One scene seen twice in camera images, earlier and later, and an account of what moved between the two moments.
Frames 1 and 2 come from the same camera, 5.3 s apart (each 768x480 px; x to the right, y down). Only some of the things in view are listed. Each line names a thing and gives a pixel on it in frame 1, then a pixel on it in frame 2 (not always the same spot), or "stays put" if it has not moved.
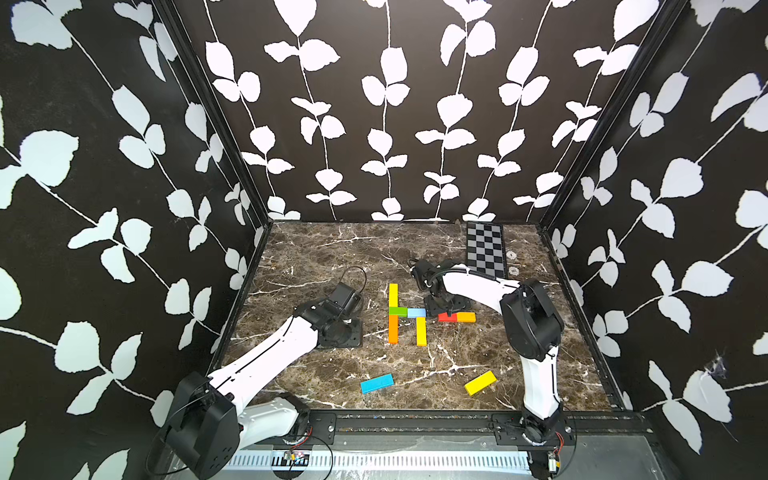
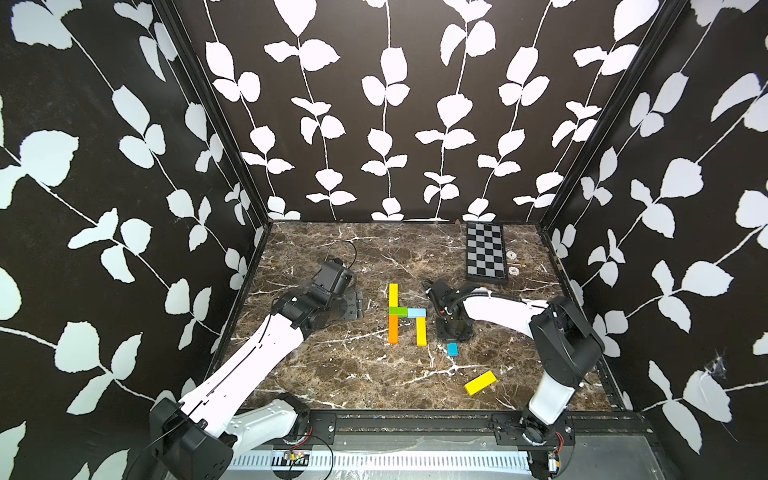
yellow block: (393, 295) stays put
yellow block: (480, 383) stays put
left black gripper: (356, 338) to (355, 304)
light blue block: (414, 313) stays put
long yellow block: (421, 331) stays put
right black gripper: (429, 305) to (463, 336)
